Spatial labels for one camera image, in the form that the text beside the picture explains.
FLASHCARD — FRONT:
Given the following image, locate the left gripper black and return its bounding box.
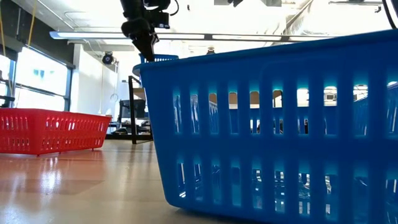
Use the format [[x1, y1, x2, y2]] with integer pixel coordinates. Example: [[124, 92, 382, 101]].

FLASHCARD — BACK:
[[121, 17, 159, 62]]

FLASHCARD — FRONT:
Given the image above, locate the blue slotted plastic basket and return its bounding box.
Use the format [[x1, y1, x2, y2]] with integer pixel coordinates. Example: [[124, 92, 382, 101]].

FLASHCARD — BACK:
[[139, 53, 180, 65], [132, 29, 398, 224]]

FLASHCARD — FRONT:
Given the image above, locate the red slotted plastic basket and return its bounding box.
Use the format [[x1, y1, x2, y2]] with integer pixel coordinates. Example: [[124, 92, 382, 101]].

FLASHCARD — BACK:
[[0, 108, 112, 156]]

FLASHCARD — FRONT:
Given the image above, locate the long ceiling light strip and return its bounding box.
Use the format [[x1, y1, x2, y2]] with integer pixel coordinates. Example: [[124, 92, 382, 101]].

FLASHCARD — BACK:
[[49, 30, 336, 43]]

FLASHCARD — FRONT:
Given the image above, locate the small dark computer monitor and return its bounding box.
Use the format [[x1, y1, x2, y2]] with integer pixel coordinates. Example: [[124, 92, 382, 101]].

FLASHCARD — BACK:
[[119, 99, 146, 119]]

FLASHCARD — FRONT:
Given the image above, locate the black ceiling track fixture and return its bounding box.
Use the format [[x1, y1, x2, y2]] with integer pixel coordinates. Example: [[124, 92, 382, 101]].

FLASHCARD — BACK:
[[328, 0, 384, 13]]

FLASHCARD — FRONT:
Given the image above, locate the wooden shelf black metal frame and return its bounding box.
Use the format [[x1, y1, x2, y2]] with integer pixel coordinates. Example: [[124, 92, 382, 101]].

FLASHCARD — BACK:
[[128, 75, 153, 145]]

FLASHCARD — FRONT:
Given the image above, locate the blue window frame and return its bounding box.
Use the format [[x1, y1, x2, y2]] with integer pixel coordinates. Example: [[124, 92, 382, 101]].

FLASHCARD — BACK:
[[0, 46, 76, 113]]

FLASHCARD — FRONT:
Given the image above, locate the black table edge rail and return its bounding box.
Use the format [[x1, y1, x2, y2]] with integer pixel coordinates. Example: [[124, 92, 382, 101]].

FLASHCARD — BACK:
[[105, 133, 153, 141]]

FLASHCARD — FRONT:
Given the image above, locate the yellow hanging cable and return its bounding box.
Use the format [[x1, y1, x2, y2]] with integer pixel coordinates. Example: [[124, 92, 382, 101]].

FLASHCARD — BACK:
[[0, 0, 6, 57], [27, 0, 37, 47]]

